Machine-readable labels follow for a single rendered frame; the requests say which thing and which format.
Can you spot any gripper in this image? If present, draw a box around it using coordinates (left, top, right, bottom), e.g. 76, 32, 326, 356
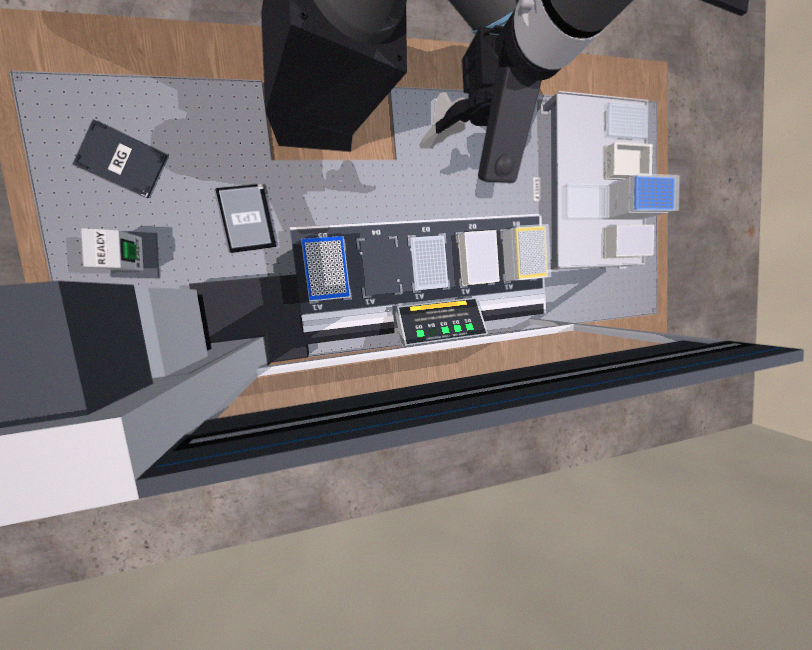
420, 8, 561, 149

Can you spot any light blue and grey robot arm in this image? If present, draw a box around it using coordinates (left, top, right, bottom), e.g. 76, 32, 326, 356
314, 0, 633, 183

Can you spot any black rectangular frame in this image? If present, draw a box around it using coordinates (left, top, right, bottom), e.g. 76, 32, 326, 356
216, 184, 276, 253

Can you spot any white ready key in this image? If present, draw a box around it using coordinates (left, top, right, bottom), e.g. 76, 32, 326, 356
81, 228, 159, 279

